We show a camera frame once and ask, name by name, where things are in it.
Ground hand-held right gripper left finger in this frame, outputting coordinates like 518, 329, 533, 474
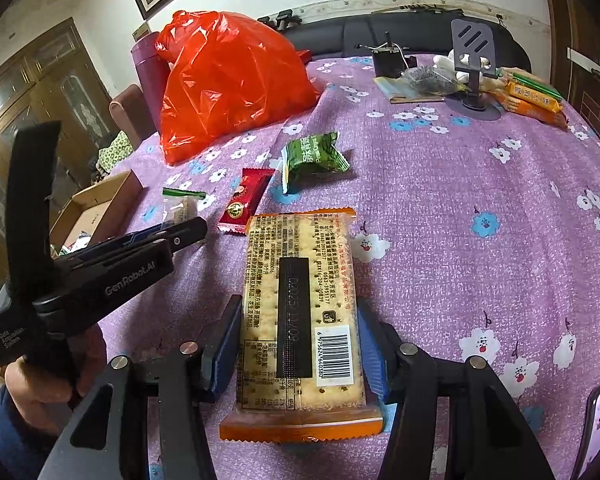
39, 294, 245, 480

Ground person's left hand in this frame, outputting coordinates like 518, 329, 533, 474
4, 322, 109, 411

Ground purple thermos bottle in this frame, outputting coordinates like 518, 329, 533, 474
131, 31, 173, 133

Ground orange cracker pack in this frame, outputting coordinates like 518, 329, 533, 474
219, 207, 385, 443

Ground small clear cracker packet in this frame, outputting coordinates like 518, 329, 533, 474
161, 187, 207, 226

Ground paper booklet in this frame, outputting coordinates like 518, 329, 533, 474
374, 76, 448, 105

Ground pink armchair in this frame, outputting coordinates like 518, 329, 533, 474
109, 85, 143, 146

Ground person's left forearm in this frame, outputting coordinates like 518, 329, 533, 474
0, 385, 73, 461

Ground green patterned cushion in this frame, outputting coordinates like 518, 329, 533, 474
96, 132, 133, 173

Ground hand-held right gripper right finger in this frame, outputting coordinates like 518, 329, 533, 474
356, 300, 556, 480

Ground cardboard box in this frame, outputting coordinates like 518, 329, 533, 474
49, 170, 145, 261

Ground white gloves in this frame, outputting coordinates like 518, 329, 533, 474
432, 50, 493, 81

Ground red snack packet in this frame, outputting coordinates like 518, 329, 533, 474
216, 168, 276, 236

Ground grey phone stand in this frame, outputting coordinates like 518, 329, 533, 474
445, 18, 503, 122

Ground clear bag with dark contents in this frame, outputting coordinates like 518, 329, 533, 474
402, 66, 461, 95

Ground orange biscuit pack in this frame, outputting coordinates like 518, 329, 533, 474
495, 92, 571, 131
502, 82, 565, 113

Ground green edged biscuit pack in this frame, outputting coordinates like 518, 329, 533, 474
500, 67, 563, 101

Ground black sofa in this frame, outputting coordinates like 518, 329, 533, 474
280, 10, 533, 73

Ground wooden cabinet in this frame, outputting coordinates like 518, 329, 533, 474
0, 17, 118, 311

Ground red plastic bag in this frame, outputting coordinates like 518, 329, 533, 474
155, 10, 321, 166

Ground purple floral tablecloth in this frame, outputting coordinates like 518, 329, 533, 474
50, 52, 600, 480

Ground small black device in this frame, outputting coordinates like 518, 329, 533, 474
371, 32, 413, 78

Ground dark wooden sideboard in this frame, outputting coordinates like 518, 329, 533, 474
540, 0, 600, 151

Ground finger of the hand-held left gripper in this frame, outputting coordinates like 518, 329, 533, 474
99, 217, 209, 264
55, 224, 181, 267

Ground green snack packet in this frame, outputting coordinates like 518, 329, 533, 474
280, 131, 351, 196

